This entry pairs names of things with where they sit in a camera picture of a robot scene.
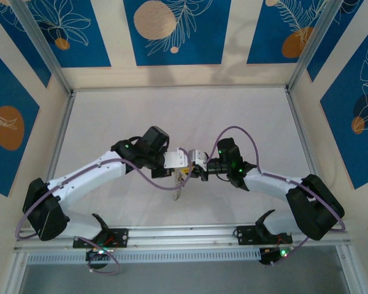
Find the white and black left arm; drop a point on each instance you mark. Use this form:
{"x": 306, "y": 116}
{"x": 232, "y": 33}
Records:
{"x": 89, "y": 174}

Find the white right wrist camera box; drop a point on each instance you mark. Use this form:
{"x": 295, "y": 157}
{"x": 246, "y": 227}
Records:
{"x": 199, "y": 156}

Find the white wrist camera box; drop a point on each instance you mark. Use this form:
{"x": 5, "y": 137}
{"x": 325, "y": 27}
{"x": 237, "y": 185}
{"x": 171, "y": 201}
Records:
{"x": 199, "y": 156}
{"x": 174, "y": 159}

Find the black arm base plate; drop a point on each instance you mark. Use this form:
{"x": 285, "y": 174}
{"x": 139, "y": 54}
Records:
{"x": 119, "y": 237}
{"x": 245, "y": 234}

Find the wide aluminium frame rail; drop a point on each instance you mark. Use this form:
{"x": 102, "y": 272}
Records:
{"x": 184, "y": 235}

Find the black controller board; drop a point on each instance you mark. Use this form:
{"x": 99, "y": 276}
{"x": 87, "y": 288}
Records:
{"x": 273, "y": 256}
{"x": 98, "y": 253}

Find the thin grey strip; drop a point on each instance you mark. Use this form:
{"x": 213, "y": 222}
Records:
{"x": 178, "y": 194}

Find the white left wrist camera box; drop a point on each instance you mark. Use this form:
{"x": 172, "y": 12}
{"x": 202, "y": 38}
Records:
{"x": 174, "y": 159}

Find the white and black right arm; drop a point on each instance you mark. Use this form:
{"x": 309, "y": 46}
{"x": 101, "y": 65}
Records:
{"x": 266, "y": 183}

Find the aluminium frame post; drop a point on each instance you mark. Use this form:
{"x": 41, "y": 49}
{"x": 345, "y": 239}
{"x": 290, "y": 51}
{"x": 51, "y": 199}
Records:
{"x": 40, "y": 46}
{"x": 16, "y": 272}
{"x": 348, "y": 269}
{"x": 312, "y": 46}

